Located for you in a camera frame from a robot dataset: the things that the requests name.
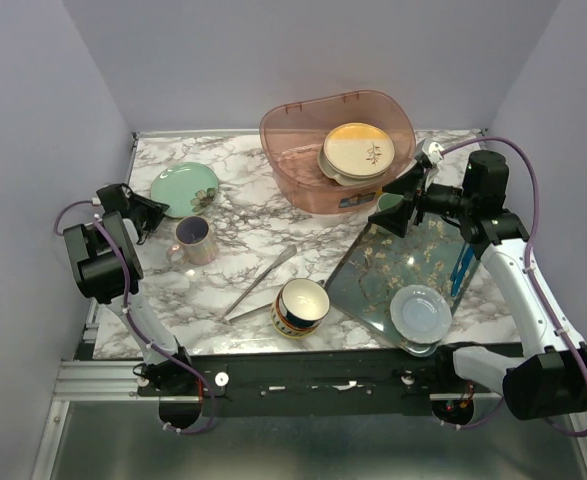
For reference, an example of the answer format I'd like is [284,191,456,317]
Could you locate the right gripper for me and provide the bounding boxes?
[369,161,476,237]

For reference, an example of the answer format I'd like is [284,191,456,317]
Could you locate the green plate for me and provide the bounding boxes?
[150,162,219,219]

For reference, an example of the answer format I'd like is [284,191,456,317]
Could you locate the colourful striped bowl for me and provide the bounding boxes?
[270,278,331,339]

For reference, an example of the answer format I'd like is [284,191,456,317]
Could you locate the cream divided plate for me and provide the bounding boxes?
[317,149,390,186]

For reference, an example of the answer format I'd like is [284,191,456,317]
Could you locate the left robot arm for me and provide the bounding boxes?
[54,183,201,395]

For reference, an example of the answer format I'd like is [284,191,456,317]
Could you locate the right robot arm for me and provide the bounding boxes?
[369,144,587,420]

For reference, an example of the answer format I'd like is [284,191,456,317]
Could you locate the pink transparent plastic bin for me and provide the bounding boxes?
[260,90,416,214]

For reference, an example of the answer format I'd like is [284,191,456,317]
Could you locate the green plastic cup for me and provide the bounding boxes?
[376,193,403,212]

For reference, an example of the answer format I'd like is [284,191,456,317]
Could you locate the iridescent pink mug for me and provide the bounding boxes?
[166,216,218,266]

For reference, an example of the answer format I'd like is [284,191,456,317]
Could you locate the floral blossom tray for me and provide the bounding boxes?
[325,214,478,357]

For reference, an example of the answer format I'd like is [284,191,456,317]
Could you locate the blue metallic fork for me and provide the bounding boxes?
[450,244,474,297]

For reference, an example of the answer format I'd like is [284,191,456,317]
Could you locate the light blue saucer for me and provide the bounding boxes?
[389,285,452,344]

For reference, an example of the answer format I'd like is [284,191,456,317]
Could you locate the metal tongs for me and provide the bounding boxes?
[222,245,298,318]

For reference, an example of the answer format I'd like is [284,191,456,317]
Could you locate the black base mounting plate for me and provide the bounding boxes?
[137,344,474,419]

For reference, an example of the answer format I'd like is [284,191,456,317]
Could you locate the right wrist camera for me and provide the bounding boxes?
[413,138,444,170]

